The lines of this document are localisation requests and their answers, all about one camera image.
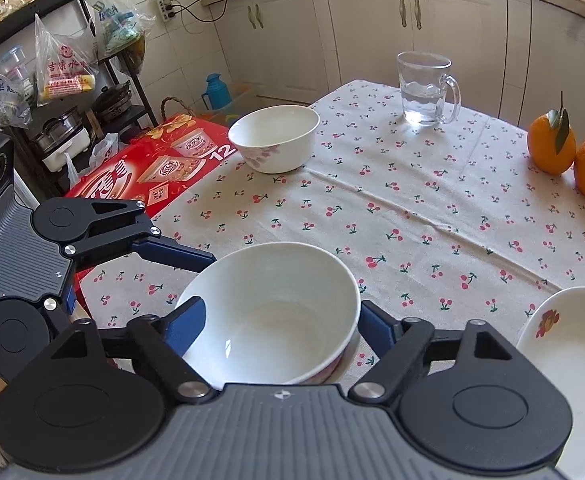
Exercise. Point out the large white fruit-print plate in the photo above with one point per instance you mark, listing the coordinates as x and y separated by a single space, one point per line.
577 385

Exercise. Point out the red printed box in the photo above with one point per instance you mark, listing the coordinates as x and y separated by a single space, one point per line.
122 180

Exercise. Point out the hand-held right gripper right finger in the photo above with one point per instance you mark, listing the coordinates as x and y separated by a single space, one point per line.
377 327

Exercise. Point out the black shelf rack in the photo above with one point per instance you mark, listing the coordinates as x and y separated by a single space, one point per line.
37 7

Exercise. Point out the clear glass mug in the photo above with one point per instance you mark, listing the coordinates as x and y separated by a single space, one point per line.
422 95

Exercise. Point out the orange with green leaf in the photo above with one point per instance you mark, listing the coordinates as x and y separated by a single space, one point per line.
547 150

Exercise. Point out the steel steamer pot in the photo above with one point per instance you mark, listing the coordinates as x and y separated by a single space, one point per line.
55 130

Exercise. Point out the white floral bowl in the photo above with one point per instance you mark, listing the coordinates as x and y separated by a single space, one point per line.
272 310
277 145

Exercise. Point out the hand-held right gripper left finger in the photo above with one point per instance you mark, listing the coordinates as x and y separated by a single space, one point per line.
187 320

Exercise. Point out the black pot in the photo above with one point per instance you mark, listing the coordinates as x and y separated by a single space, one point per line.
112 102

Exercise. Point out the white plastic bag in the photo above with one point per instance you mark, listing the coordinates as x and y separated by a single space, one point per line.
102 152

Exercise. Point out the white power strip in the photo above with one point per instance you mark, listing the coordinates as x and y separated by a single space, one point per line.
165 7

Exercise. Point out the cherry-print tablecloth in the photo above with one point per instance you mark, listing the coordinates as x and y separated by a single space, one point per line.
397 200

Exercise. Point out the teal thermos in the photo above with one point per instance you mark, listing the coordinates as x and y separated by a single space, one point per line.
217 91

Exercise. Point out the white kitchen cabinets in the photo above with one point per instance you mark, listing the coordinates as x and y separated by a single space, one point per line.
362 35

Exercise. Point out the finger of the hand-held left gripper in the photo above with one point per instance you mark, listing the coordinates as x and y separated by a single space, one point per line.
177 255
70 300

